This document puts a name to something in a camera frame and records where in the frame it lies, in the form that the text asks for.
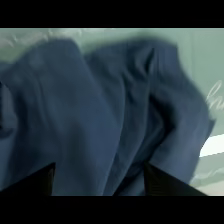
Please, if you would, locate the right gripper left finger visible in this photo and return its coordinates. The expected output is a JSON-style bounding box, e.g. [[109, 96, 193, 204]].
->
[[0, 162, 56, 197]]

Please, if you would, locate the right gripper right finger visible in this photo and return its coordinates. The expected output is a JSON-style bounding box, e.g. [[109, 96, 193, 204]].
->
[[143, 161, 208, 197]]

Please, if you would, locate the dark blue garment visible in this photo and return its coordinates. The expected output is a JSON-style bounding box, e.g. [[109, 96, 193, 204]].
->
[[0, 38, 215, 197]]

